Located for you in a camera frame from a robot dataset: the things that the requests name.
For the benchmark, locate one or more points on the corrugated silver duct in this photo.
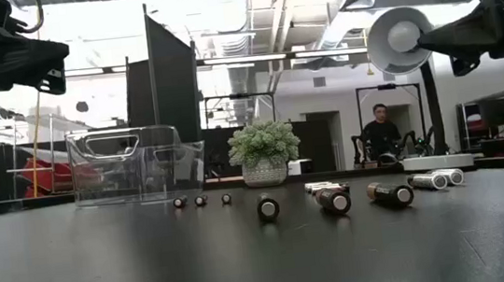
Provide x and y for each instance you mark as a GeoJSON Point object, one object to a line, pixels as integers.
{"type": "Point", "coordinates": [235, 44]}

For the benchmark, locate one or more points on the person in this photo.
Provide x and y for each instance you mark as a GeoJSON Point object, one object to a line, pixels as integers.
{"type": "Point", "coordinates": [380, 137]}

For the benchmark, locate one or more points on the ceiling light strip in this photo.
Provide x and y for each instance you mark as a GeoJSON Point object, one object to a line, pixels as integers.
{"type": "Point", "coordinates": [243, 59]}

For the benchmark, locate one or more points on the green plant in white pot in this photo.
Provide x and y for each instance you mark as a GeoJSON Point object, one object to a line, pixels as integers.
{"type": "Point", "coordinates": [262, 149]}

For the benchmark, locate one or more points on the black copper-top AA battery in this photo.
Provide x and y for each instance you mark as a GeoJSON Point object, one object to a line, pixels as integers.
{"type": "Point", "coordinates": [268, 209]}
{"type": "Point", "coordinates": [391, 193]}
{"type": "Point", "coordinates": [336, 201]}

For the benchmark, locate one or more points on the black background robot arm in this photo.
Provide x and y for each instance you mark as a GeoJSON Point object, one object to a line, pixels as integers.
{"type": "Point", "coordinates": [413, 138]}
{"type": "Point", "coordinates": [356, 149]}

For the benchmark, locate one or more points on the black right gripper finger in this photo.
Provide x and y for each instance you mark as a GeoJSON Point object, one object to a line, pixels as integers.
{"type": "Point", "coordinates": [470, 33]}

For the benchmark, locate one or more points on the white box device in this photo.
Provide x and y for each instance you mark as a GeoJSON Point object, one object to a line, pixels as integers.
{"type": "Point", "coordinates": [299, 166]}

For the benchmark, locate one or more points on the dark round hanging object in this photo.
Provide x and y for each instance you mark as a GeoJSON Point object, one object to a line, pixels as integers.
{"type": "Point", "coordinates": [82, 106]}

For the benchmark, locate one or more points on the clear plastic bin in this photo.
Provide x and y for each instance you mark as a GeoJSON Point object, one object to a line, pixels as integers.
{"type": "Point", "coordinates": [111, 184]}

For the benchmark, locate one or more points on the black metal station frame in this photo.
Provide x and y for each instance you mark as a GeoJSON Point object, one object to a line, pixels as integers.
{"type": "Point", "coordinates": [387, 86]}

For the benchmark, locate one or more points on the white desk lamp black neck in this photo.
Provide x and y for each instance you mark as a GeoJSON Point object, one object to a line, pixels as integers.
{"type": "Point", "coordinates": [403, 36]}

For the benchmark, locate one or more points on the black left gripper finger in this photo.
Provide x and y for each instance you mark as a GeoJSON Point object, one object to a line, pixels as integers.
{"type": "Point", "coordinates": [13, 53]}

